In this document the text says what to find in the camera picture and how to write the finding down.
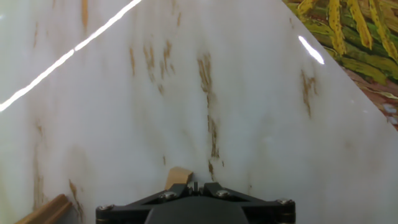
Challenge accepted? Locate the white marble pattern sheet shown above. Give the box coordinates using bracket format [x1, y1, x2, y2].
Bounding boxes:
[0, 0, 398, 224]

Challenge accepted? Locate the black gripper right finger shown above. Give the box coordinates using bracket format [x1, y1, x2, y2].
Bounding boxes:
[197, 182, 295, 224]

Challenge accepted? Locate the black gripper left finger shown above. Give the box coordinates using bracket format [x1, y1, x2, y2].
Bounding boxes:
[95, 182, 197, 224]

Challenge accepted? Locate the small wooden cube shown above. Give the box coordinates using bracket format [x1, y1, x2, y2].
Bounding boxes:
[164, 166, 194, 191]

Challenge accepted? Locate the yellow green painted mat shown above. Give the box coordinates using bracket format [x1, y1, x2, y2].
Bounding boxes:
[282, 0, 398, 131]

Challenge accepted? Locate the wooden picture frame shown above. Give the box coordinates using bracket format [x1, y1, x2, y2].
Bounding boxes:
[14, 194, 73, 224]

